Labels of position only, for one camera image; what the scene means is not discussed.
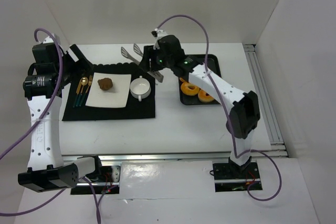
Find aluminium rail right side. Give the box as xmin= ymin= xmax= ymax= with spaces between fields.
xmin=243 ymin=44 xmax=289 ymax=158

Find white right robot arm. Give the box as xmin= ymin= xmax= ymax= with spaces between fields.
xmin=139 ymin=28 xmax=260 ymax=171

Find jam filled doughnut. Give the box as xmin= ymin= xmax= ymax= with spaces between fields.
xmin=197 ymin=90 xmax=215 ymax=103

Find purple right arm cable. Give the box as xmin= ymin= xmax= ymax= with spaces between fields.
xmin=154 ymin=14 xmax=282 ymax=202

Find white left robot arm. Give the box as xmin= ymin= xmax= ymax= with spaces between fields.
xmin=18 ymin=34 xmax=96 ymax=193

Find gold spoon green handle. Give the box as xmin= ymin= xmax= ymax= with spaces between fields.
xmin=72 ymin=77 xmax=89 ymax=108

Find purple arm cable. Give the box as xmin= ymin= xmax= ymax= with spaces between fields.
xmin=154 ymin=14 xmax=282 ymax=202
xmin=0 ymin=27 xmax=111 ymax=224

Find white square plate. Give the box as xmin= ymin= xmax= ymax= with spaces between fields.
xmin=85 ymin=72 xmax=131 ymax=109

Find black placemat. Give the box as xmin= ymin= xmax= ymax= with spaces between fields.
xmin=62 ymin=63 xmax=155 ymax=122

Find glazed ring doughnut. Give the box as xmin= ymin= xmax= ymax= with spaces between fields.
xmin=180 ymin=82 xmax=200 ymax=96

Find metal serving tongs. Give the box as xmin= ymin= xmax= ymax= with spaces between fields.
xmin=121 ymin=44 xmax=164 ymax=83

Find black baking tray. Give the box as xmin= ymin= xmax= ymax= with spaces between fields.
xmin=178 ymin=54 xmax=221 ymax=106

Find dark brown bread roll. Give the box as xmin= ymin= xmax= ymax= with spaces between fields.
xmin=98 ymin=78 xmax=113 ymax=91

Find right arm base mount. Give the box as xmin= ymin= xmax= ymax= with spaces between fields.
xmin=209 ymin=162 xmax=263 ymax=193

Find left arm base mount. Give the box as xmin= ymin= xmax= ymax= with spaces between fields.
xmin=70 ymin=163 xmax=121 ymax=196

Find gold fork green handle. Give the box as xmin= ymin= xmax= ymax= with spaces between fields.
xmin=78 ymin=75 xmax=93 ymax=107

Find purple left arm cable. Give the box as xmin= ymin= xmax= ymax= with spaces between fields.
xmin=0 ymin=27 xmax=111 ymax=224

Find white soup cup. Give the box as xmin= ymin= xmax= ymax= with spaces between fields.
xmin=130 ymin=76 xmax=151 ymax=102

